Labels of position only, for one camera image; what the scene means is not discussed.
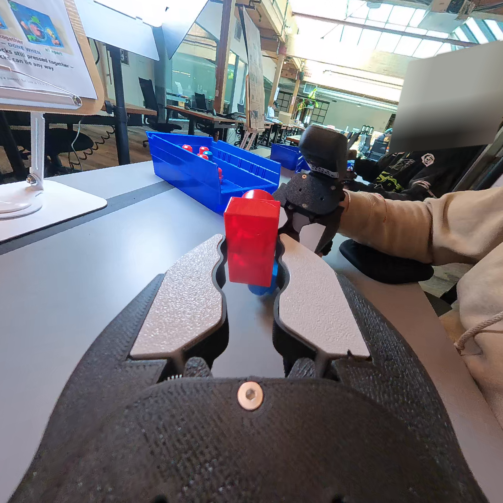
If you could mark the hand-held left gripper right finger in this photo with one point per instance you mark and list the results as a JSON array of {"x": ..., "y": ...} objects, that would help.
[{"x": 318, "y": 310}]

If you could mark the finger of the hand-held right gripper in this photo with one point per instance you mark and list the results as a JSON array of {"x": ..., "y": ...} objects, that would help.
[
  {"x": 314, "y": 237},
  {"x": 301, "y": 222}
]

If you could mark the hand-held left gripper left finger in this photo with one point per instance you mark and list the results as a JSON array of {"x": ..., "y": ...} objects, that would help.
[{"x": 180, "y": 310}]

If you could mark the red mega block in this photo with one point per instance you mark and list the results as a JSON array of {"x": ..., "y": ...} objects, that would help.
[{"x": 251, "y": 239}]

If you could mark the blue mega block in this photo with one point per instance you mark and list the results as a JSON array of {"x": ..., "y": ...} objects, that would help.
[{"x": 263, "y": 289}]

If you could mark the heap of joined mega blocks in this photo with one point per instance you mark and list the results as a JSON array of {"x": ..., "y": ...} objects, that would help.
[{"x": 204, "y": 153}]

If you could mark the blue plastic bin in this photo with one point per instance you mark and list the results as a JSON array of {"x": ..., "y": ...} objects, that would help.
[
  {"x": 285, "y": 155},
  {"x": 302, "y": 165},
  {"x": 188, "y": 177}
]

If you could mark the person's right forearm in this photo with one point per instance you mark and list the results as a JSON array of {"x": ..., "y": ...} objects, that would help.
[{"x": 412, "y": 224}]

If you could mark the black armrest pad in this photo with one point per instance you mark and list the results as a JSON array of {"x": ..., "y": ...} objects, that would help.
[{"x": 385, "y": 263}]

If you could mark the green potted plant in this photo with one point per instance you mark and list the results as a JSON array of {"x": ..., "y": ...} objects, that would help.
[{"x": 308, "y": 102}]

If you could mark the black garment green print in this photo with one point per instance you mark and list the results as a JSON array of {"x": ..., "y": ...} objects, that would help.
[{"x": 412, "y": 173}]

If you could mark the wooden easel board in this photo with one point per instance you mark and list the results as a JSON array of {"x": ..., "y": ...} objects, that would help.
[{"x": 255, "y": 78}]

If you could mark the wooden desk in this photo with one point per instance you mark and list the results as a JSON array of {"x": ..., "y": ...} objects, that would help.
[
  {"x": 137, "y": 108},
  {"x": 196, "y": 112}
]

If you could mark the white document stand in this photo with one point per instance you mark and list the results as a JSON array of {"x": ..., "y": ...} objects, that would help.
[{"x": 59, "y": 204}]

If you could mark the black office chair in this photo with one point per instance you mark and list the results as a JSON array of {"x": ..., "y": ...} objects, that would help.
[
  {"x": 153, "y": 106},
  {"x": 66, "y": 143}
]

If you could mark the black tripod pole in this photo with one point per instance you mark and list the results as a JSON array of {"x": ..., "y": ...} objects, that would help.
[{"x": 120, "y": 110}]

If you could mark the grey tripod plate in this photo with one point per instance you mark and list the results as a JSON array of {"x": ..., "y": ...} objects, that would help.
[{"x": 118, "y": 27}]

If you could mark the instruction sheet on white stand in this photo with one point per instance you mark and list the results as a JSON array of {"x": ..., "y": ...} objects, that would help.
[{"x": 92, "y": 59}]

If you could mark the printed instruction sheet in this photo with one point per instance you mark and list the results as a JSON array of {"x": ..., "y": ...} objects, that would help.
[{"x": 39, "y": 47}]

